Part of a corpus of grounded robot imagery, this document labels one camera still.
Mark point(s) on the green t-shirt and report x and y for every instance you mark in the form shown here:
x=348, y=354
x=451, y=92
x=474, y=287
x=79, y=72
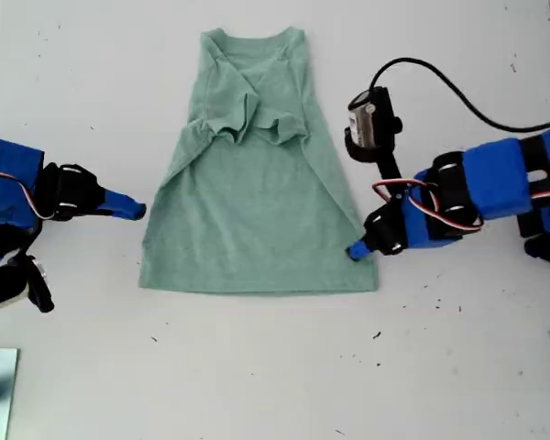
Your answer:
x=256, y=220

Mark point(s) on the steel plate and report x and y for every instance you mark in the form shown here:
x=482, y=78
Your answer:
x=4, y=389

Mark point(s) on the black camera stalk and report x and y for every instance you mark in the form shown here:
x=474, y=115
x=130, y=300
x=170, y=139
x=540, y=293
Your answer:
x=41, y=295
x=387, y=167

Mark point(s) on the black silver camera box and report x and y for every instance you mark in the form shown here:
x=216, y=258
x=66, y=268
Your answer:
x=371, y=119

